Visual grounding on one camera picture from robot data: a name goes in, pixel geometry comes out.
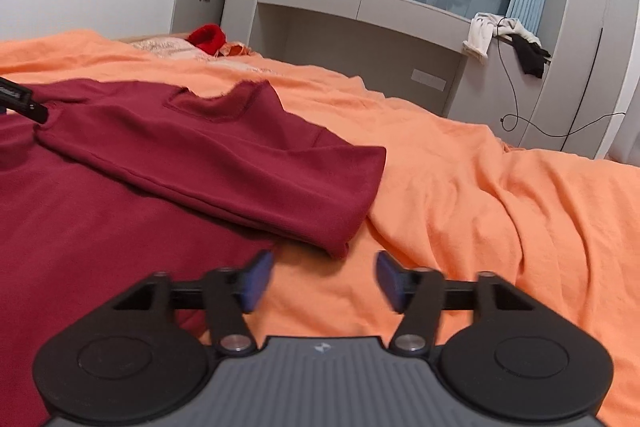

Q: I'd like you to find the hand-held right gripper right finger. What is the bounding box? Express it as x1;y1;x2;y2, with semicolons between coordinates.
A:
375;251;541;356

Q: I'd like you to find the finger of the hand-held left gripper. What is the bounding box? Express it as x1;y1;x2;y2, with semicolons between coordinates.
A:
0;77;50;124

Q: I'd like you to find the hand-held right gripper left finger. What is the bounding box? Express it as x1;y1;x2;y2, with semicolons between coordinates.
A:
104;251;276;356

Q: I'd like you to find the maroon shirt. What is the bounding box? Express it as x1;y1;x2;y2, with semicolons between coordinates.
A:
0;78;387;427

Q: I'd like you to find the orange blanket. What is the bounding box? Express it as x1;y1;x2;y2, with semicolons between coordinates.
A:
0;29;640;427

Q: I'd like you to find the beige lace pillow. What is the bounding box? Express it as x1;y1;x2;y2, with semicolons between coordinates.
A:
130;35;261;64

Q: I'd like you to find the red cloth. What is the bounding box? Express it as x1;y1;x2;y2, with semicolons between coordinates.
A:
187;24;227;56

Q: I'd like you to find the white cloth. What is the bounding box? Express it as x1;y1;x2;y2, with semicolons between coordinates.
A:
462;12;527;64

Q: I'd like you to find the black cloth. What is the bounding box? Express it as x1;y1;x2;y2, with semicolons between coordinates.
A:
509;32;552;80

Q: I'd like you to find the white wall outlet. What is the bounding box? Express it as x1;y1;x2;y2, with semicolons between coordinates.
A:
410;67;447;92

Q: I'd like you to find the black cable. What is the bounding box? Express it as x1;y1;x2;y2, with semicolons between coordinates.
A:
495;14;627;139

